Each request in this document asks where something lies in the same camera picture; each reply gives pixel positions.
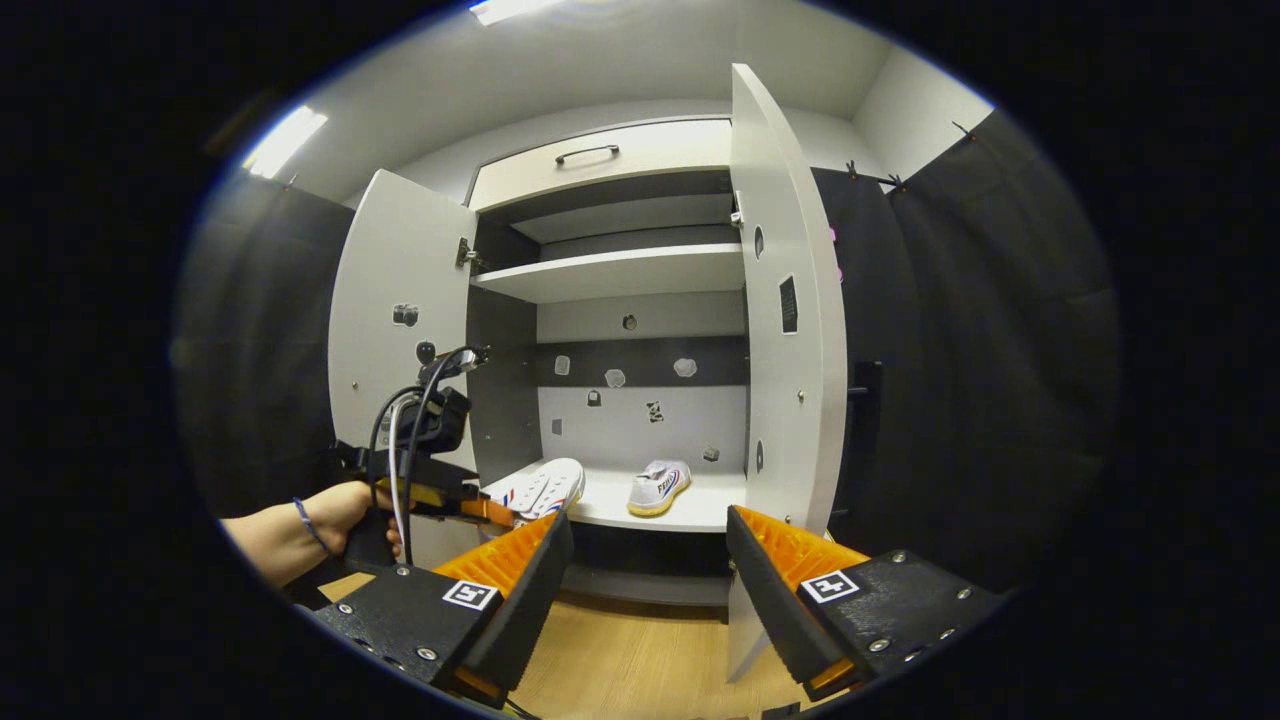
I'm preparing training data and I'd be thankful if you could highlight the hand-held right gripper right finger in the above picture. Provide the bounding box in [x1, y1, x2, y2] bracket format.
[725, 505, 1006, 701]

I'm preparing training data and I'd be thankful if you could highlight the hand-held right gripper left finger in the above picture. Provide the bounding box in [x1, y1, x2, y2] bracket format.
[310, 512, 576, 709]

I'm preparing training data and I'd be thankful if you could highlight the white striped shoe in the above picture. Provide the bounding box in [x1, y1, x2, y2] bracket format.
[483, 457, 587, 527]
[627, 459, 693, 518]

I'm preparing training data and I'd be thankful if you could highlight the white cabinet door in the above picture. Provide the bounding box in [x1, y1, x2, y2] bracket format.
[328, 168, 482, 571]
[727, 63, 852, 687]

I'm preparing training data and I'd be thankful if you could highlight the white shoe cabinet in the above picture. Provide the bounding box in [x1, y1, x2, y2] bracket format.
[465, 115, 751, 609]

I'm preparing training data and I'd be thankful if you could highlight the white cabinet drawer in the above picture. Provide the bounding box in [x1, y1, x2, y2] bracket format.
[468, 118, 734, 214]

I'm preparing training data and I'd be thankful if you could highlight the black backdrop cloth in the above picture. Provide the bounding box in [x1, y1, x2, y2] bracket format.
[170, 172, 357, 523]
[810, 108, 1123, 601]

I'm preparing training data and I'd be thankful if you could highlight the small ceiling light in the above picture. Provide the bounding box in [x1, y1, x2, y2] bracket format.
[242, 104, 330, 180]

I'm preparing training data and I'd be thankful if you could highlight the large ceiling light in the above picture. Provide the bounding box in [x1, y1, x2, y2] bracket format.
[469, 0, 563, 27]

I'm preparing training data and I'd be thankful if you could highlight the black cable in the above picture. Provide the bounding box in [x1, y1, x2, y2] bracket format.
[367, 345, 492, 567]

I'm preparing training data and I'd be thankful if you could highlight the white cable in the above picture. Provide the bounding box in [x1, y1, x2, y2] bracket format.
[386, 398, 414, 563]

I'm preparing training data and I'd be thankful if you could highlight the blue bracelet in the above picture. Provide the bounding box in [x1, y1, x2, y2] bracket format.
[291, 496, 334, 559]

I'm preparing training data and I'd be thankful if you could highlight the black door handle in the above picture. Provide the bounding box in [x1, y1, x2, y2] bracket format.
[843, 358, 887, 523]

